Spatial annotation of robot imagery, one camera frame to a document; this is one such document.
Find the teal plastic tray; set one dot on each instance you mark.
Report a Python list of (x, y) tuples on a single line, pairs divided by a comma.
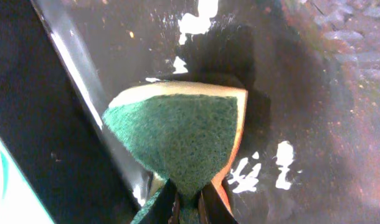
[(19, 204)]

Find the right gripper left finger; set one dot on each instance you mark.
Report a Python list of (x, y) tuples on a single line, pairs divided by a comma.
[(161, 208)]

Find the black rectangular tray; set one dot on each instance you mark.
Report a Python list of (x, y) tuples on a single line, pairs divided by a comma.
[(311, 146)]

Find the green yellow sponge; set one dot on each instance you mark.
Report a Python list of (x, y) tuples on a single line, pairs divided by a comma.
[(185, 132)]

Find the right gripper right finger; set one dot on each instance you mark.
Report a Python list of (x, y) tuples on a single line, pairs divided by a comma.
[(212, 209)]

